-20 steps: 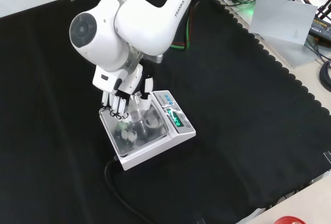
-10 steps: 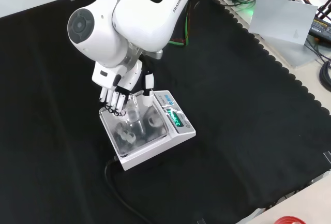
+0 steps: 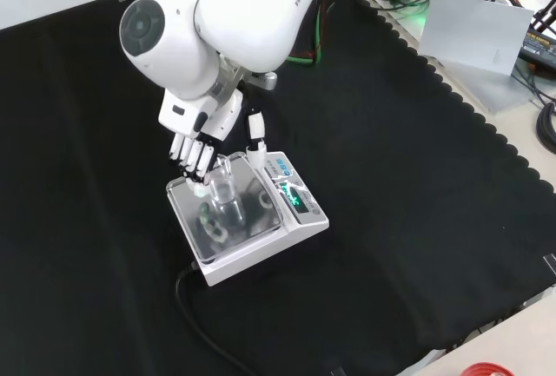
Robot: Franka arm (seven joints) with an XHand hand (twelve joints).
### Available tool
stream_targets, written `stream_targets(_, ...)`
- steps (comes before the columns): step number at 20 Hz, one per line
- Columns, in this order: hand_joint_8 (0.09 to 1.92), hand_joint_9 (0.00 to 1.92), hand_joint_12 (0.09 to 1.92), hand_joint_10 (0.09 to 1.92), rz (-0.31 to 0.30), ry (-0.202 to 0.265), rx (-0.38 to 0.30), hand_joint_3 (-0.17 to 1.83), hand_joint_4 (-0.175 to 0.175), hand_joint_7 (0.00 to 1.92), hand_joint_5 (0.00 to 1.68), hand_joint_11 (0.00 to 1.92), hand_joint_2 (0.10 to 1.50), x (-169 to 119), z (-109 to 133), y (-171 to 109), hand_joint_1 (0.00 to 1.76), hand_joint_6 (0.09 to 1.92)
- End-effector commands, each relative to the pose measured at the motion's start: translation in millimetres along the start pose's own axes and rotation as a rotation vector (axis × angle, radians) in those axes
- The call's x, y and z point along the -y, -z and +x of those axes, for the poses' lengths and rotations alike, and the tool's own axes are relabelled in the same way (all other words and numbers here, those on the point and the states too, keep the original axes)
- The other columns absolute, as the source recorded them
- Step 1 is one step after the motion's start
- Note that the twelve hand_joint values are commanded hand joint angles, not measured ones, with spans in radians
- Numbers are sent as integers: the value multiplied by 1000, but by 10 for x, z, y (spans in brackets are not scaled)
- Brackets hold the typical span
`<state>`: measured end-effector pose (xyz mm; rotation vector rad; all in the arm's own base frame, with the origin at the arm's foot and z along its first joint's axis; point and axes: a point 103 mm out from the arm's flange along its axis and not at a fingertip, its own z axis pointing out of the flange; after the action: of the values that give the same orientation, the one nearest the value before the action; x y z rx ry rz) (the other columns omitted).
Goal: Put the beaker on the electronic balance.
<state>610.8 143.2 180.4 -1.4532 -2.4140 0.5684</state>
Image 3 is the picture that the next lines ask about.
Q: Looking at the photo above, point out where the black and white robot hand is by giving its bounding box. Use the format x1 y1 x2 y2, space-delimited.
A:
157 84 268 197

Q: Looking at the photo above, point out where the small clear glass beaker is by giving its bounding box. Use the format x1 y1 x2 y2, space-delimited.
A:
208 154 238 208

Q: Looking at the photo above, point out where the white electronic balance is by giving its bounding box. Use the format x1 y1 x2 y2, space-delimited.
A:
166 150 330 288

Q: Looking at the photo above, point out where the black scalloped bench cloth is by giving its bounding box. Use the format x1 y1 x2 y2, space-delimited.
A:
0 0 556 376

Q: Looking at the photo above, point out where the pale grey board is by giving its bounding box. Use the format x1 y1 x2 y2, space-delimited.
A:
417 0 535 77

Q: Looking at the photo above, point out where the black power adapter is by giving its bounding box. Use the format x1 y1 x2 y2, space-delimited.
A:
517 27 556 68

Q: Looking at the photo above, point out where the red round object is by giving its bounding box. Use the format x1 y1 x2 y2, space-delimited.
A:
460 362 513 376

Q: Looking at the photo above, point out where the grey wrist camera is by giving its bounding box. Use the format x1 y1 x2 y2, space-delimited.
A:
242 69 279 91

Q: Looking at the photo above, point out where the black balance power cable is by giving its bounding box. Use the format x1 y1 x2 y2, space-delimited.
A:
175 262 258 376

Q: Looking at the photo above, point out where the thick black cable bundle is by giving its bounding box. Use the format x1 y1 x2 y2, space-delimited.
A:
536 101 556 155

